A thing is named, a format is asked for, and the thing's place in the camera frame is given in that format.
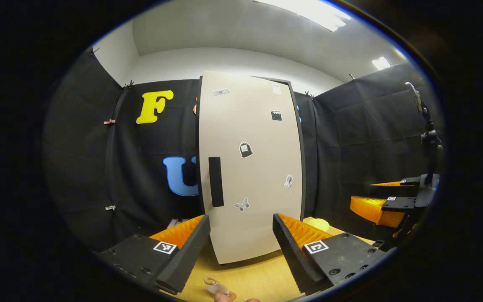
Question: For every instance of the brown coaster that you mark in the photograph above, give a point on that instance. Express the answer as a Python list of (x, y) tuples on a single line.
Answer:
[(232, 295)]

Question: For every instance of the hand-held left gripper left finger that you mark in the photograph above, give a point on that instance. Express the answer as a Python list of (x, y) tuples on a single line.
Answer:
[(189, 253)]

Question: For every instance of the beige cabinet door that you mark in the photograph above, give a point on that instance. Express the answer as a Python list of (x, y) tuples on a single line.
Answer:
[(250, 126)]

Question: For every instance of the small ceiling light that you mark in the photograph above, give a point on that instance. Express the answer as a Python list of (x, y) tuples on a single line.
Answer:
[(381, 63)]

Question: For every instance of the yellow bread roll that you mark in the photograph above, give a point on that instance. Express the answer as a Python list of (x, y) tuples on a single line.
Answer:
[(320, 224)]

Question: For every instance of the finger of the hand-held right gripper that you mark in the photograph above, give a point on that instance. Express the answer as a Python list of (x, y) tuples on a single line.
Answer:
[(401, 203), (409, 182)]

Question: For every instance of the black backdrop cloth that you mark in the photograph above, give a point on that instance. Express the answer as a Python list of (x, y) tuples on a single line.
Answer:
[(141, 176)]

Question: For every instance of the long ceiling light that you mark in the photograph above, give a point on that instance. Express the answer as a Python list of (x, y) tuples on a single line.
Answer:
[(304, 12)]

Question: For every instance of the clear bottle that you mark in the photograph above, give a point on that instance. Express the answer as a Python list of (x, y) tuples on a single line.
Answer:
[(214, 286)]

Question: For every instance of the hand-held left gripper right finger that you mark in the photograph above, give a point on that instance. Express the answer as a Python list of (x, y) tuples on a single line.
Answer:
[(292, 251)]

